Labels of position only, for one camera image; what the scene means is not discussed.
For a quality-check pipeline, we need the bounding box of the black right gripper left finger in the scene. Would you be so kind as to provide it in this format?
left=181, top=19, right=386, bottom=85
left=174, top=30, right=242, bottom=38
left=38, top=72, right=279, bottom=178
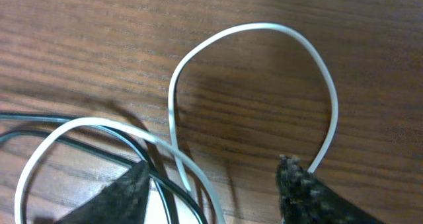
left=57, top=161, right=150, bottom=224

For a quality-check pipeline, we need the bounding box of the white usb cable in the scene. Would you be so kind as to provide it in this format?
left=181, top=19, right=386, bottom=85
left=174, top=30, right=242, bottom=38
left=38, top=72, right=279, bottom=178
left=13, top=22, right=340, bottom=224

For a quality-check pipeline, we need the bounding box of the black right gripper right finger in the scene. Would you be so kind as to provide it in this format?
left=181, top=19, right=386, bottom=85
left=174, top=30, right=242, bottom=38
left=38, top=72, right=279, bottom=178
left=276, top=155, right=383, bottom=224

